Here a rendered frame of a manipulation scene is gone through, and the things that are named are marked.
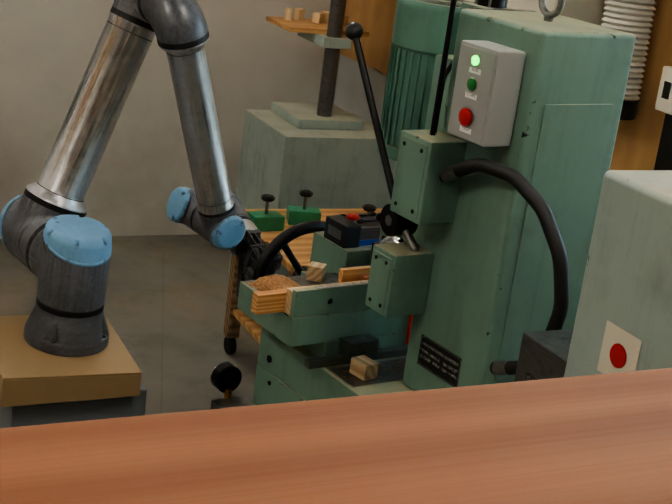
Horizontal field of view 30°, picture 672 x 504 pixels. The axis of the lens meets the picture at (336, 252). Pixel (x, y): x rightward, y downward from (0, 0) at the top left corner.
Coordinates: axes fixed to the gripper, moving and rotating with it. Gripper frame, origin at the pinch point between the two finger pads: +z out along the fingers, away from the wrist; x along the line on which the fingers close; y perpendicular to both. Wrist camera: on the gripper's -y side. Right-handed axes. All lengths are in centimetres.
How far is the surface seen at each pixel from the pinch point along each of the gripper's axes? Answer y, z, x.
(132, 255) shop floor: -142, -182, 66
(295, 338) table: 35, 46, -30
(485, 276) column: 67, 67, -14
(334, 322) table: 37, 45, -22
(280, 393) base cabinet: 15, 42, -25
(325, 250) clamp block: 33.1, 19.2, -8.7
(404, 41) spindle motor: 87, 22, -12
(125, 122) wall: -102, -224, 69
